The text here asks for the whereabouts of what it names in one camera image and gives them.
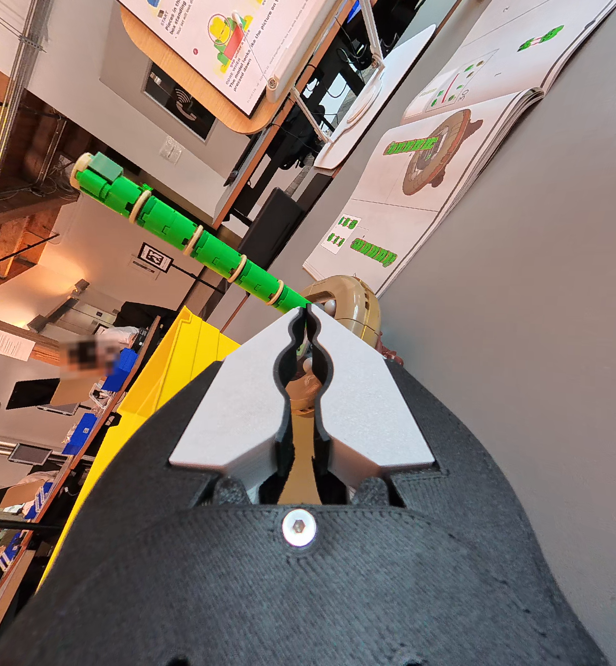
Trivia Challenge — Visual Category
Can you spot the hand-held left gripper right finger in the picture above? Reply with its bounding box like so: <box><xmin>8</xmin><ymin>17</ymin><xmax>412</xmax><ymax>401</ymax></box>
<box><xmin>308</xmin><ymin>304</ymin><xmax>437</xmax><ymax>504</ymax></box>

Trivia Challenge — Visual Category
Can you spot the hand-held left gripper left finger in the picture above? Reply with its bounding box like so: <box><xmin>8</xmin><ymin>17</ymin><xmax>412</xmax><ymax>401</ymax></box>
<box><xmin>168</xmin><ymin>306</ymin><xmax>310</xmax><ymax>504</ymax></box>

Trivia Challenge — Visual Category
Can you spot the yellow plastic bin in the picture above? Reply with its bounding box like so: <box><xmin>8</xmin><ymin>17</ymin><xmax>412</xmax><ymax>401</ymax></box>
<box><xmin>37</xmin><ymin>306</ymin><xmax>242</xmax><ymax>594</ymax></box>

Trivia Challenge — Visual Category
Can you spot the green brick bamboo stalk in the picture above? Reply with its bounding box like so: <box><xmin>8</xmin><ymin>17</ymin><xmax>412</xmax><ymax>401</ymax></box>
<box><xmin>70</xmin><ymin>151</ymin><xmax>314</xmax><ymax>315</ymax></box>

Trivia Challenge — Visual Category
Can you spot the grey desk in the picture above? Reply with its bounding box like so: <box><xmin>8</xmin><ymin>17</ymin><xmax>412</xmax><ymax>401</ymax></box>
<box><xmin>204</xmin><ymin>0</ymin><xmax>616</xmax><ymax>666</ymax></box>

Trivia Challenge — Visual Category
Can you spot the blue plastic bin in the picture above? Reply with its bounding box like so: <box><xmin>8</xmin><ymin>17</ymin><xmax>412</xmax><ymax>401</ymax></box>
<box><xmin>62</xmin><ymin>413</ymin><xmax>99</xmax><ymax>456</ymax></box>
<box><xmin>0</xmin><ymin>531</ymin><xmax>27</xmax><ymax>568</ymax></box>
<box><xmin>24</xmin><ymin>481</ymin><xmax>54</xmax><ymax>519</ymax></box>
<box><xmin>104</xmin><ymin>348</ymin><xmax>138</xmax><ymax>392</ymax></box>

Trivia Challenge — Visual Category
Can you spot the silver laptop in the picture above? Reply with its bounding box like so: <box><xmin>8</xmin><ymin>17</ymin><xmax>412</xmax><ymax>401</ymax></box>
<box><xmin>52</xmin><ymin>375</ymin><xmax>100</xmax><ymax>415</ymax></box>

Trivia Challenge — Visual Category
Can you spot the black sign stand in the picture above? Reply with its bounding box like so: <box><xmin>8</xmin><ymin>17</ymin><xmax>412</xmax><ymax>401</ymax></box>
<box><xmin>130</xmin><ymin>241</ymin><xmax>246</xmax><ymax>297</ymax></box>

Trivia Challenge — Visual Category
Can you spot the black power box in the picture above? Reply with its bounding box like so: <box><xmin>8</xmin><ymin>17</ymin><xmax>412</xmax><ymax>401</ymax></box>
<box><xmin>237</xmin><ymin>187</ymin><xmax>304</xmax><ymax>271</ymax></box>

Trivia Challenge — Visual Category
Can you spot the black monitor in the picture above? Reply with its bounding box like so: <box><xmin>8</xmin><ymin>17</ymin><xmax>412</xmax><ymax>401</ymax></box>
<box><xmin>6</xmin><ymin>378</ymin><xmax>61</xmax><ymax>411</ymax></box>

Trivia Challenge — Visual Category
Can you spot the white paper notice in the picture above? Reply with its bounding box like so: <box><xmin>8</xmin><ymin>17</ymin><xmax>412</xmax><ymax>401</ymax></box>
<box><xmin>0</xmin><ymin>323</ymin><xmax>31</xmax><ymax>363</ymax></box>

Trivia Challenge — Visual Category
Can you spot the building instruction booklet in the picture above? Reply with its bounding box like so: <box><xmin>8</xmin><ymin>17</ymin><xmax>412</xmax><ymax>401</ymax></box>
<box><xmin>303</xmin><ymin>0</ymin><xmax>616</xmax><ymax>297</ymax></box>

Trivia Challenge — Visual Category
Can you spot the white stand base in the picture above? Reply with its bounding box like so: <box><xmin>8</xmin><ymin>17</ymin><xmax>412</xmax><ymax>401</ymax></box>
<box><xmin>292</xmin><ymin>0</ymin><xmax>436</xmax><ymax>170</ymax></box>

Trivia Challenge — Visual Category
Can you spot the long wooden table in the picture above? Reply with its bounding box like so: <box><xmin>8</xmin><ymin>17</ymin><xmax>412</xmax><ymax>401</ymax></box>
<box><xmin>0</xmin><ymin>315</ymin><xmax>163</xmax><ymax>648</ymax></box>

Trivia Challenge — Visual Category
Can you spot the white page holder bar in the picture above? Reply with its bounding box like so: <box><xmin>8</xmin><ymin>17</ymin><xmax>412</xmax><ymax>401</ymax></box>
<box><xmin>265</xmin><ymin>0</ymin><xmax>361</xmax><ymax>105</ymax></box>

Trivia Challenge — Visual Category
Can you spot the printed instruction sheet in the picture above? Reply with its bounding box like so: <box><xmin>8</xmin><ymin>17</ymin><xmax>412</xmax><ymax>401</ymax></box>
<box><xmin>118</xmin><ymin>0</ymin><xmax>335</xmax><ymax>116</ymax></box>

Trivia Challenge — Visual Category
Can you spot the grey wall lamp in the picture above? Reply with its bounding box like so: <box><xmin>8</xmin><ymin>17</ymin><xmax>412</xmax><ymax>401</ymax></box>
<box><xmin>27</xmin><ymin>280</ymin><xmax>91</xmax><ymax>334</ymax></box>

